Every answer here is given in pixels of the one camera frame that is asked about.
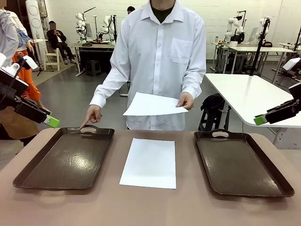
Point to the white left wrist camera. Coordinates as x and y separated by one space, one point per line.
30 63

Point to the black camera stand pole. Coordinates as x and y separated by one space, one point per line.
259 47

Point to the white tower air conditioner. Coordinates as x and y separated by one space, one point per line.
34 18

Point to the seated person in black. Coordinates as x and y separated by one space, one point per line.
57 37

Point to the person's left hand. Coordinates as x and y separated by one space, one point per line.
185 102

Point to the small dark step stool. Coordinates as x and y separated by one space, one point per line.
93 67

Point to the brown plastic serving tray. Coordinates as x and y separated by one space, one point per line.
63 155
240 162

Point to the background person in black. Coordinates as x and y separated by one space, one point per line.
131 9

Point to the white wooden chair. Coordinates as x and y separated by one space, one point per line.
52 56

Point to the bystander with orange garment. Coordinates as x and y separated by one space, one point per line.
9 35

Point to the white A4 paper sheet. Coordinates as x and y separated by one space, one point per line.
152 104
150 162

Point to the person's right forearm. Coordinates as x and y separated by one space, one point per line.
103 89

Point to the black backpack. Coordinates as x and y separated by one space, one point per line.
212 102

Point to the white left camera mount plate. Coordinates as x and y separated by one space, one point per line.
14 74

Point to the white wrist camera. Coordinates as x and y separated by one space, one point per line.
30 63
292 64

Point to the person in white shirt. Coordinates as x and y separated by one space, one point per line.
152 58

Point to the person's right hand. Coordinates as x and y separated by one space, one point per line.
94 115

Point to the large white desk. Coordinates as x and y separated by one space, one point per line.
247 94

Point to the background robot work table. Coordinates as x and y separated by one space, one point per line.
94 50

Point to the black plastic stool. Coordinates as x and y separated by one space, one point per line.
211 120

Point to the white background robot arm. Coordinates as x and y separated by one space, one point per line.
261 28
105 26
80 23
231 26

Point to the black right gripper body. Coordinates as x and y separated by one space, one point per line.
296 94

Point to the person's left forearm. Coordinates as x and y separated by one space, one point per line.
192 82

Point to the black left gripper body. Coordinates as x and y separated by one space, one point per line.
11 91

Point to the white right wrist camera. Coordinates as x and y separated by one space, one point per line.
292 64

